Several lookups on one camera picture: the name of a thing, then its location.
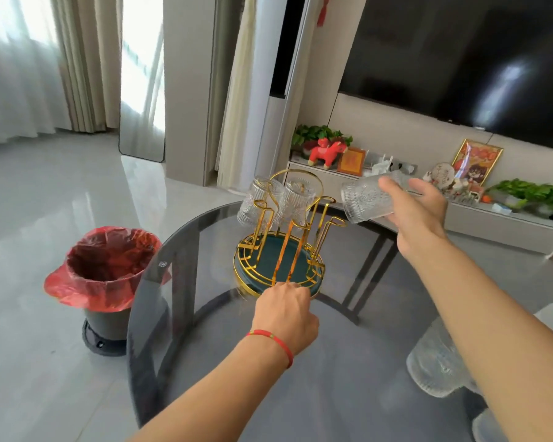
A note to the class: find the beige curtain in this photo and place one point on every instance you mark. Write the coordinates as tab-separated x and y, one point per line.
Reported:
88	64

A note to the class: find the clear embossed glass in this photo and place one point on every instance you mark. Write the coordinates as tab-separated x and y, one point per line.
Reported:
297	197
435	363
251	202
366	202
488	430

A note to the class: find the small orange fruit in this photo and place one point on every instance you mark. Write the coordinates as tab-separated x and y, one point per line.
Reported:
487	199

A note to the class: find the grey wall socket panel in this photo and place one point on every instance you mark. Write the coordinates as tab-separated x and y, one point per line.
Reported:
407	167

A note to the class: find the red plush horse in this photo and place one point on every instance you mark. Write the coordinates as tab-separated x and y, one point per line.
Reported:
327	154

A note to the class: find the person's left forearm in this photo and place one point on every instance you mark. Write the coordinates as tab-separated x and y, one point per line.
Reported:
212	400

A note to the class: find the black wall television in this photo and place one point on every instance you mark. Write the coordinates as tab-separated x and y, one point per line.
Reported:
442	55

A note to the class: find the beige low television cabinet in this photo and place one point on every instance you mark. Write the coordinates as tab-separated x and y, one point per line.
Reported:
488	225

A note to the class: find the white standing air conditioner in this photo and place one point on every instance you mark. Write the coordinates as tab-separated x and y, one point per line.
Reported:
272	142

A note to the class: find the small orange framed picture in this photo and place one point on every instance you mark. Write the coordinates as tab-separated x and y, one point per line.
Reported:
351	162

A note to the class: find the tall floor mirror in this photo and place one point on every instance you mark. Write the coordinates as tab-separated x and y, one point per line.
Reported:
143	87

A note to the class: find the green leafy potted plant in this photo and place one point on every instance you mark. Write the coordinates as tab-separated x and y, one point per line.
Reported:
313	132
511	190
552	195

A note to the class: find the gold framed picture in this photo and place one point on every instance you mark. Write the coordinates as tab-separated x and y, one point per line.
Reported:
476	161

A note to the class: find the person's right forearm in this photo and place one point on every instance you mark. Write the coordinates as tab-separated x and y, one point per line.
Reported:
488	340

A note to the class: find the dark grey trash bin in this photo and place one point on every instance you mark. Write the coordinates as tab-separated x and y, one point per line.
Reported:
106	324

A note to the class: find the person's left hand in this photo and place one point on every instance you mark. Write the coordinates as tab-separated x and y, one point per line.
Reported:
283	317

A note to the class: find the round white plaque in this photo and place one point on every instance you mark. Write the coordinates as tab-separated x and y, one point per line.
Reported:
442	172

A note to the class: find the small white blue box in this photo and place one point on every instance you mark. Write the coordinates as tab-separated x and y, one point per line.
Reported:
502	208

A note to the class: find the red plastic bin bag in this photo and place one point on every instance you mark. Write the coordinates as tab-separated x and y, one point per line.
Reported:
97	294

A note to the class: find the person's right hand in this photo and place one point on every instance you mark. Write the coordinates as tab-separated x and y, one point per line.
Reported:
419	220

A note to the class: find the row of small figurines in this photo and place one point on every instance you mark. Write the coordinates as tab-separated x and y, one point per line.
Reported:
460	193

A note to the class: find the red hanging ornament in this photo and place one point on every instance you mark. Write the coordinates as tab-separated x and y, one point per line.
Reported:
323	11

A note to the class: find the white crumpled plastic bag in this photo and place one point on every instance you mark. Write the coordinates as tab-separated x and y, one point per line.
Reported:
381	167

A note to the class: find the round dark glass table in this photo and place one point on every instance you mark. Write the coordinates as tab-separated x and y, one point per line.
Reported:
350	386

